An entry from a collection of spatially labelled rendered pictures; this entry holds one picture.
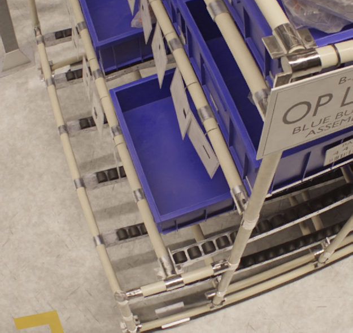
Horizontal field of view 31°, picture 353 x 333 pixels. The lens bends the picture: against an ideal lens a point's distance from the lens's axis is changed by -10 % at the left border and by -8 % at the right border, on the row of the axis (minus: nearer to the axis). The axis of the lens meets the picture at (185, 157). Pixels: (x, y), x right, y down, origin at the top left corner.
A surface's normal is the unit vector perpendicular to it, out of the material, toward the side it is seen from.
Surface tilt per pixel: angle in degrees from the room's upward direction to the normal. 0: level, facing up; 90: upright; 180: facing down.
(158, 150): 3
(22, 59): 90
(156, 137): 3
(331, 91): 90
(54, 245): 0
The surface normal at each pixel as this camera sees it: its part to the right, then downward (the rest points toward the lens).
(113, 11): -0.01, -0.39
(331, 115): 0.35, 0.86
